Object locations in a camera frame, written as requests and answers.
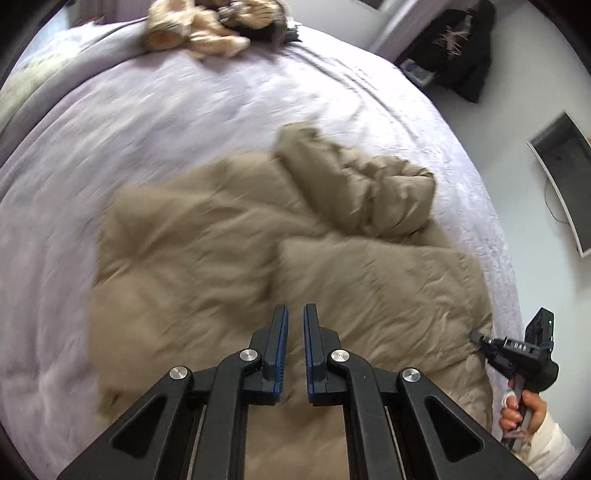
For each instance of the tan puffer jacket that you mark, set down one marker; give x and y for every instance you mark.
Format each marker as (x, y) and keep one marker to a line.
(190, 268)

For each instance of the dark clothes behind pile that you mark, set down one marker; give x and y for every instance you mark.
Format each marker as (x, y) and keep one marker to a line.
(279, 32)

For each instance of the black hanging coat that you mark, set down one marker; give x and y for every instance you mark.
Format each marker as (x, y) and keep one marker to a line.
(454, 52)

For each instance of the lavender quilted bedspread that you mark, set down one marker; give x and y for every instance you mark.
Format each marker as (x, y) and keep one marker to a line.
(116, 114)

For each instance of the wall-mounted television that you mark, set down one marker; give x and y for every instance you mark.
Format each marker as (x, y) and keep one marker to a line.
(563, 152)

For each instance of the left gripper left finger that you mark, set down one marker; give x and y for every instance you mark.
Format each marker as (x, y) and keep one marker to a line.
(192, 425)

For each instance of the white sleeve forearm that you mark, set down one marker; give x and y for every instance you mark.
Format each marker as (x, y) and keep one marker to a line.
(549, 453)

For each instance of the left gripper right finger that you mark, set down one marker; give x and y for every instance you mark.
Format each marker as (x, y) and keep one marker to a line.
(399, 425)

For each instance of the striped beige clothes pile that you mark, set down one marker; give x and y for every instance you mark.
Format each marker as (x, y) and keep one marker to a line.
(210, 28)

